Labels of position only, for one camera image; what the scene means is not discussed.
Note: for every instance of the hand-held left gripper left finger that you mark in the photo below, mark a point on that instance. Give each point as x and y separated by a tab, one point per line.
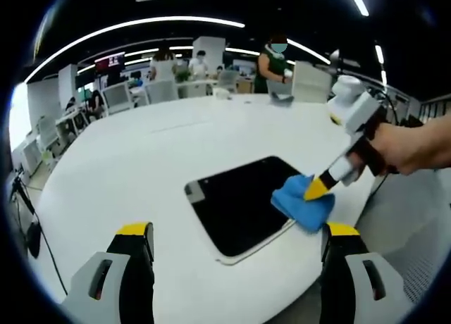
88	296

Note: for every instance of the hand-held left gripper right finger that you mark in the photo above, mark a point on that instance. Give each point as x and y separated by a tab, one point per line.
391	296

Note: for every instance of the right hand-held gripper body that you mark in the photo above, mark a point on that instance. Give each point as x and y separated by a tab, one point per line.
357	112

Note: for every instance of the blue cleaning cloth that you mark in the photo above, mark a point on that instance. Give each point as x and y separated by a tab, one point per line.
299	207

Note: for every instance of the black tablet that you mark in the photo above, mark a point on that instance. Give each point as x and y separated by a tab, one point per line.
239	204

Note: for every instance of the person's right hand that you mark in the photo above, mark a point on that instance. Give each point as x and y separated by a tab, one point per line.
401	148

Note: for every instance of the white partition board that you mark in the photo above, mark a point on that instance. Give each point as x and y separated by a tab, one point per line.
310	81

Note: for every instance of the black bag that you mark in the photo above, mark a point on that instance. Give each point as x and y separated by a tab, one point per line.
34	239

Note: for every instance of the grey folded object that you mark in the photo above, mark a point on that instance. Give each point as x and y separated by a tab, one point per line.
280	96

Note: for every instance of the short ceiling light strip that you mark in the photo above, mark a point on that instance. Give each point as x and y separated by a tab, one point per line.
356	0

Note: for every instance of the black tripod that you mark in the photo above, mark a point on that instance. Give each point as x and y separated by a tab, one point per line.
24	197

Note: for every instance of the small white object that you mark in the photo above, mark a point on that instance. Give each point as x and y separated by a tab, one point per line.
222	93

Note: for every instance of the red display screen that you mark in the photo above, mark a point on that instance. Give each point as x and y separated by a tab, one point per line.
110	61

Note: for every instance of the long curved ceiling light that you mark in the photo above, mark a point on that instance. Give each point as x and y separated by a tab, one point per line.
116	30

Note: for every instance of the black camera stand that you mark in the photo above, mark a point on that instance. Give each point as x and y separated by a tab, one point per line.
336	61

